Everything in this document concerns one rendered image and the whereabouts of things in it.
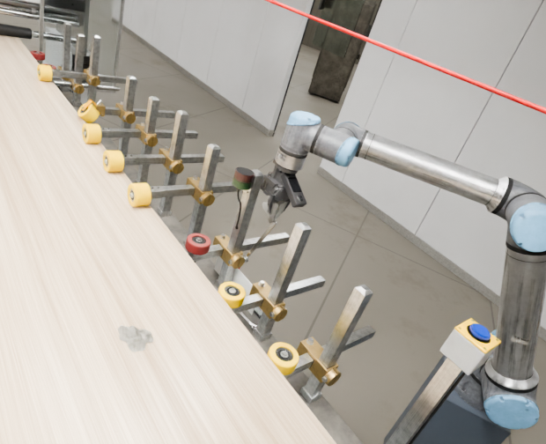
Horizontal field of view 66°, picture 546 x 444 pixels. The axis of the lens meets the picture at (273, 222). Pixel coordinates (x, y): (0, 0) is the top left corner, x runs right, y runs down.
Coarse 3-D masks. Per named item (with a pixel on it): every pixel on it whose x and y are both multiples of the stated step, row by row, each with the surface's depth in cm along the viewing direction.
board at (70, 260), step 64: (0, 64) 222; (0, 128) 164; (64, 128) 181; (0, 192) 130; (64, 192) 140; (0, 256) 108; (64, 256) 114; (128, 256) 122; (0, 320) 92; (64, 320) 97; (128, 320) 102; (192, 320) 108; (0, 384) 80; (64, 384) 84; (128, 384) 88; (192, 384) 92; (256, 384) 97
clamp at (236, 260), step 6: (216, 240) 149; (222, 240) 148; (228, 240) 149; (222, 246) 146; (228, 252) 144; (240, 252) 146; (222, 258) 147; (228, 258) 144; (234, 258) 143; (240, 258) 143; (228, 264) 145; (234, 264) 143; (240, 264) 145
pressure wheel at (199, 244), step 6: (192, 234) 140; (198, 234) 141; (186, 240) 138; (192, 240) 137; (198, 240) 138; (204, 240) 139; (186, 246) 137; (192, 246) 135; (198, 246) 135; (204, 246) 136; (192, 252) 136; (198, 252) 136; (204, 252) 137
